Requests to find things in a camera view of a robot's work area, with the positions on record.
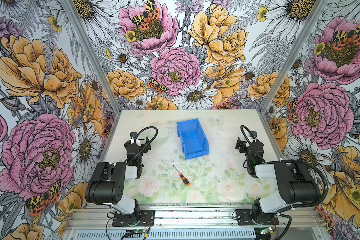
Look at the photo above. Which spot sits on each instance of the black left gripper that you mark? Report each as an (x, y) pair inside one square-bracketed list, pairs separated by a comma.
[(132, 142)]

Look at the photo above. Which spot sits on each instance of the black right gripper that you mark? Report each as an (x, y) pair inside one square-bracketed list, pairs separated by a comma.
[(244, 147)]

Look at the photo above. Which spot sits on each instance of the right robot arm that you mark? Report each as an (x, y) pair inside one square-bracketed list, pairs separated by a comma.
[(296, 188)]

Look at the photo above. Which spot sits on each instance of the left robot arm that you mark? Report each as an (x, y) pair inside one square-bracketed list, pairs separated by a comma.
[(106, 186)]

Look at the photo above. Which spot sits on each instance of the blue plastic storage bin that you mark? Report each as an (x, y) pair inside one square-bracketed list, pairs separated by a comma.
[(194, 142)]

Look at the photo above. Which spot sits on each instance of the orange black handled screwdriver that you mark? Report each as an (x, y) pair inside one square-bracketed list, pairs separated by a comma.
[(184, 179)]

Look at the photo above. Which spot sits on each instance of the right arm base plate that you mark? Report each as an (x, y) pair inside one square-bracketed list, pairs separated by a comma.
[(246, 217)]

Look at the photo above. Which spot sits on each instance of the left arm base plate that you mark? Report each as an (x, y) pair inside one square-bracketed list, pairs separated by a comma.
[(145, 218)]

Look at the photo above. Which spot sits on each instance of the aluminium front rail frame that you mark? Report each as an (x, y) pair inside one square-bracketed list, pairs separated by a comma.
[(194, 222)]

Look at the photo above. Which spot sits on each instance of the left aluminium corner post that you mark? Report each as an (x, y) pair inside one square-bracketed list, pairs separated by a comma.
[(81, 32)]

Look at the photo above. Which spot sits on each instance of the aluminium corner post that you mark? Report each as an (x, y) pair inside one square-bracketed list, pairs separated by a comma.
[(81, 32), (301, 38)]

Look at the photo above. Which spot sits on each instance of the right aluminium corner post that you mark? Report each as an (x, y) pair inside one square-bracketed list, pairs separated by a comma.
[(301, 38)]

